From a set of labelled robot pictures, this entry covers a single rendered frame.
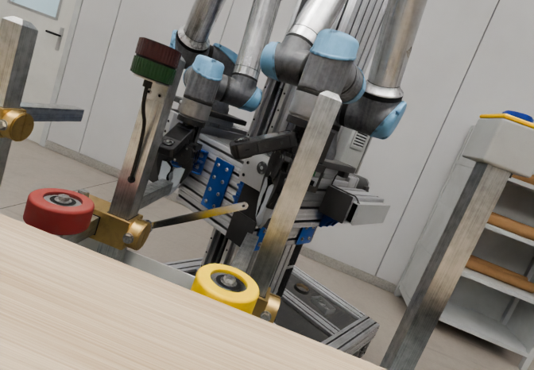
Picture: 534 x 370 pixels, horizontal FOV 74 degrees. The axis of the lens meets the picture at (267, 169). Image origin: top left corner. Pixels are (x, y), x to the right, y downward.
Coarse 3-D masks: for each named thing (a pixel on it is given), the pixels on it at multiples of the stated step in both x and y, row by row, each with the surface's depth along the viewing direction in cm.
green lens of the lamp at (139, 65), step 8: (136, 56) 48; (136, 64) 48; (144, 64) 48; (152, 64) 48; (160, 64) 48; (136, 72) 48; (144, 72) 48; (152, 72) 48; (160, 72) 48; (168, 72) 49; (160, 80) 49; (168, 80) 50
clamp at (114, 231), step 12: (96, 204) 59; (108, 204) 60; (108, 216) 57; (96, 228) 57; (108, 228) 57; (120, 228) 57; (132, 228) 57; (144, 228) 58; (96, 240) 58; (108, 240) 57; (120, 240) 57; (132, 240) 57; (144, 240) 60
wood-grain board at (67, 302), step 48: (0, 240) 36; (48, 240) 39; (0, 288) 30; (48, 288) 32; (96, 288) 34; (144, 288) 36; (0, 336) 25; (48, 336) 27; (96, 336) 28; (144, 336) 30; (192, 336) 32; (240, 336) 35; (288, 336) 38
